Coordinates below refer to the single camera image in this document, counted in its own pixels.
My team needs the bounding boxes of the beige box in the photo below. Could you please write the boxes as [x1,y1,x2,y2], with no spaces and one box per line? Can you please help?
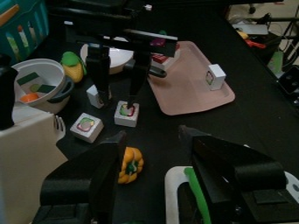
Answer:
[0,101,69,224]

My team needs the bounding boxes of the orange toy carrot piece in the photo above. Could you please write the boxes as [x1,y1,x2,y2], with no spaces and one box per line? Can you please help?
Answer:
[19,92,42,104]

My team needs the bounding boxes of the yellow toy bell pepper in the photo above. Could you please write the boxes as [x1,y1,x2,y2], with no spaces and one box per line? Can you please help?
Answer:
[117,146,146,185]

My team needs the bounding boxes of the white toy sushi piece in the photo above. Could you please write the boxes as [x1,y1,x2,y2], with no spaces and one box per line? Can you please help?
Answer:
[86,84,114,109]
[114,100,142,128]
[70,112,106,144]
[205,63,229,92]

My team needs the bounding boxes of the teal plastic basket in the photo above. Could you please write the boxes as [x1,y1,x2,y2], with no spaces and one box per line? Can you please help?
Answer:
[0,0,51,65]

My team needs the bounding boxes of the green toy vegetable piece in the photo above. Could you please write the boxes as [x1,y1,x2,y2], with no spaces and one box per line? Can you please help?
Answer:
[30,83,57,95]

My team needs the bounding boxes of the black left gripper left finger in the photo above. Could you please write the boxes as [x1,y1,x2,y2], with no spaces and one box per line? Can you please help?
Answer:
[32,130,129,224]

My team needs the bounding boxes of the black device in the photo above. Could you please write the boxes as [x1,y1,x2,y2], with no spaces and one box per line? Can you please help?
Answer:
[277,65,299,95]

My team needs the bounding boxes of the red tool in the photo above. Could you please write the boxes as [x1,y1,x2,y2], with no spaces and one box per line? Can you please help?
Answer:
[245,38,267,50]

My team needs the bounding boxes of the white round bowl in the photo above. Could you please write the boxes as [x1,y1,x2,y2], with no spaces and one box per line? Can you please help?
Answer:
[79,43,137,75]

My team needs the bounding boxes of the black pan handle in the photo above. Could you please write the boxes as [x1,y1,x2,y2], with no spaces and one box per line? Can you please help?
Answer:
[146,66,169,80]

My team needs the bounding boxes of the green toy vegetable stalk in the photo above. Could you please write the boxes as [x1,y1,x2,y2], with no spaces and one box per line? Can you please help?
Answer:
[183,166,214,224]

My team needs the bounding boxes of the purple toy eggplant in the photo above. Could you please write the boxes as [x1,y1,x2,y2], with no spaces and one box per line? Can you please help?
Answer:
[149,30,170,48]

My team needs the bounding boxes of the grey box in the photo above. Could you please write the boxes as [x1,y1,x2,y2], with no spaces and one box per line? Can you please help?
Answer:
[233,22,270,36]

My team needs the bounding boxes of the white toy pot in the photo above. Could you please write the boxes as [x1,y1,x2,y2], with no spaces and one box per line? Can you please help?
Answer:
[11,58,77,115]

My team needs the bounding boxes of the white plastic fork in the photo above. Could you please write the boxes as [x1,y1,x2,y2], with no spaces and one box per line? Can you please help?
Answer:
[53,115,67,143]

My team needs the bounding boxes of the red and white toy box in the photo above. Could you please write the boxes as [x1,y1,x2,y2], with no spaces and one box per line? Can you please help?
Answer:
[151,43,182,72]

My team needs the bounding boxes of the pink plastic tray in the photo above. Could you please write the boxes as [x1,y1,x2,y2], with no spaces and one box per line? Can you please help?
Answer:
[146,40,238,116]

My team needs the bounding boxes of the green bag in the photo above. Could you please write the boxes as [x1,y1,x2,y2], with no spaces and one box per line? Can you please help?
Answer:
[267,50,286,75]

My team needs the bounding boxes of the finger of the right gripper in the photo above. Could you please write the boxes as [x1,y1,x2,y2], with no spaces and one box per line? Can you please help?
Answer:
[123,50,155,109]
[85,43,114,103]

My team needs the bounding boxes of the black bottle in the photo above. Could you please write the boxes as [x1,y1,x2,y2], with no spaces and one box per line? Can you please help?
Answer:
[0,53,19,131]

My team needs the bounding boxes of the dark green toy slice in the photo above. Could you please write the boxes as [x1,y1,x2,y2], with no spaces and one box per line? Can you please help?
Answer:
[16,72,42,87]

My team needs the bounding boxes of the toy corn cob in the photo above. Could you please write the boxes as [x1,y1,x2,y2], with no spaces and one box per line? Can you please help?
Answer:
[61,51,89,84]

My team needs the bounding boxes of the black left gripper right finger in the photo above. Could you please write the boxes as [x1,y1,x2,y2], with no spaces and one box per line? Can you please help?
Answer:
[178,124,299,224]

